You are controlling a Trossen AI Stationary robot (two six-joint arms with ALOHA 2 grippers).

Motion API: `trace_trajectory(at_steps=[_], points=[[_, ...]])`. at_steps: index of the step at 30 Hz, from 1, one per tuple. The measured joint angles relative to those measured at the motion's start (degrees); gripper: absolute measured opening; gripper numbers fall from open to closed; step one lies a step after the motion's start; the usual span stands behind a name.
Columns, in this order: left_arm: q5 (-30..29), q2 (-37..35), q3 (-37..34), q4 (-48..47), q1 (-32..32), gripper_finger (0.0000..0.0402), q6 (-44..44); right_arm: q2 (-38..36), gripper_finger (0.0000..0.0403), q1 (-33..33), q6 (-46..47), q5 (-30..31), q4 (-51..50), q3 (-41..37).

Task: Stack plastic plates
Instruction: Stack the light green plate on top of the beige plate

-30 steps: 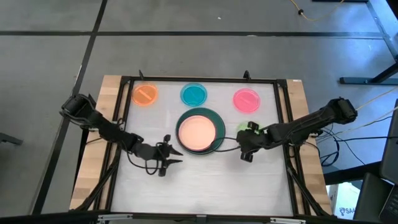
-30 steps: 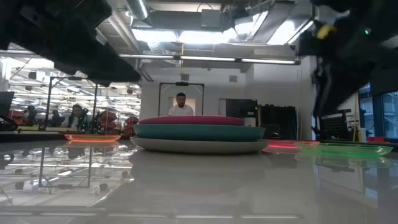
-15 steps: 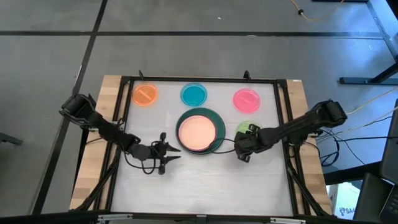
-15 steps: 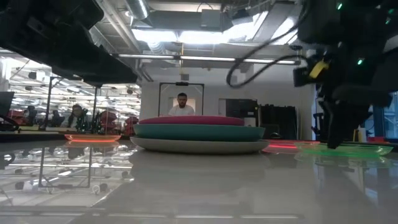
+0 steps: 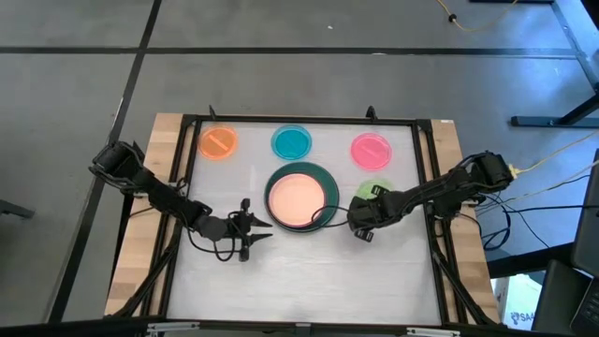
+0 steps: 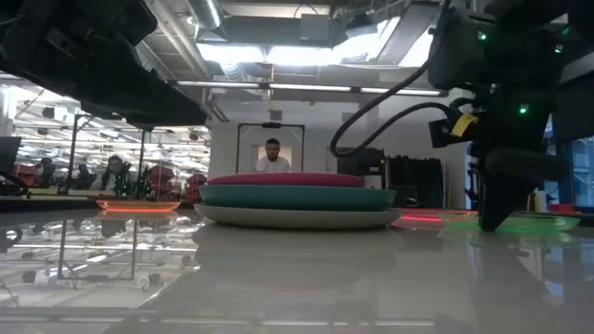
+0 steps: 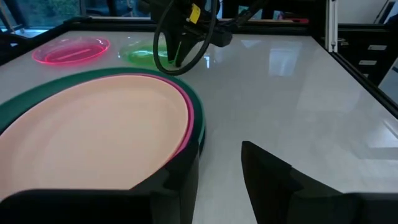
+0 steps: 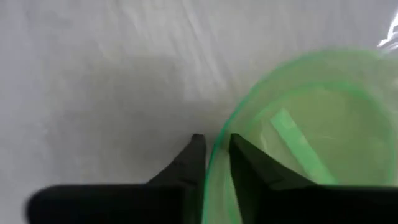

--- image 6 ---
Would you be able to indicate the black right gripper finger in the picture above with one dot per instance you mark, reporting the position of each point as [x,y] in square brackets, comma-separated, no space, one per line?
[503,204]

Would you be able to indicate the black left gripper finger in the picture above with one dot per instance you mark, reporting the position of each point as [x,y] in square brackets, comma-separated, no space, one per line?
[153,109]

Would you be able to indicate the green plastic plate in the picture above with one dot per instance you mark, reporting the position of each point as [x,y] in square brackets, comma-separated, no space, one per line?
[533,223]

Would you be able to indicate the magenta plastic plate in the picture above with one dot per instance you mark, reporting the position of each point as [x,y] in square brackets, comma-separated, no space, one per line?
[285,180]

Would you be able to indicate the teal plastic plate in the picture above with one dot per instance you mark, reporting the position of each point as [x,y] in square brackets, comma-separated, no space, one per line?
[297,198]

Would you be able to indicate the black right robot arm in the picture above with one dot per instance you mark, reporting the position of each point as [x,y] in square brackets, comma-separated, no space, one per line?
[501,46]

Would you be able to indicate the black panel stack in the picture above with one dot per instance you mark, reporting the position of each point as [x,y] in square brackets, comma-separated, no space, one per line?
[415,181]

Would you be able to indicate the yellow label tag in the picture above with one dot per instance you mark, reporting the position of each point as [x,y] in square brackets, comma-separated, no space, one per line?
[464,124]

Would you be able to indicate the red chair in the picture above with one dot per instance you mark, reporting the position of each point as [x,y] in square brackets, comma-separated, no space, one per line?
[196,186]
[161,180]

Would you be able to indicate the person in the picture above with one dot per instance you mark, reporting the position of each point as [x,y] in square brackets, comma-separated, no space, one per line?
[85,175]
[46,171]
[113,175]
[273,158]

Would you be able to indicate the red plastic plate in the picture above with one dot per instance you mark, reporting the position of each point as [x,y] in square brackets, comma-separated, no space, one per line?
[422,217]

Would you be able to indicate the orange plastic plate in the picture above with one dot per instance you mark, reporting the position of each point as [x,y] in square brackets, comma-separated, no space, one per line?
[138,205]

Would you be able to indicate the black monitor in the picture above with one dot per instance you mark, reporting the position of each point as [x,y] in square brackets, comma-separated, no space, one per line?
[9,155]

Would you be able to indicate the black equipment box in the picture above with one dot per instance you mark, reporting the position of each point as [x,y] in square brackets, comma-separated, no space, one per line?
[361,164]

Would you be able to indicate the long linear ceiling light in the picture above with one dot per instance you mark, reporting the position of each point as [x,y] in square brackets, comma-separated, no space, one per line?
[306,87]

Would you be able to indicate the white plastic plate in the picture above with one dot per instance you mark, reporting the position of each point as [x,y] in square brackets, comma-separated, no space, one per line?
[297,218]

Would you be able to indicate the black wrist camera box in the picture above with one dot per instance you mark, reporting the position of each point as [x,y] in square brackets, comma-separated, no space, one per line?
[443,132]

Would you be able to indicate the round silver air duct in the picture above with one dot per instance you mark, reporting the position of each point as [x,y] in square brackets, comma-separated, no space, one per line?
[206,11]

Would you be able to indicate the black rig frame with camera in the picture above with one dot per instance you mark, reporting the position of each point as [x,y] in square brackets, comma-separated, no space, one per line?
[271,125]

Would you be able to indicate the square wall vent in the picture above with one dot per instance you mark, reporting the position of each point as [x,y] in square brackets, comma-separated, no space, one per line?
[348,117]
[275,115]

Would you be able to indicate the rectangular silver air duct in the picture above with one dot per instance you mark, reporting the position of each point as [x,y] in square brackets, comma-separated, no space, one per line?
[408,32]

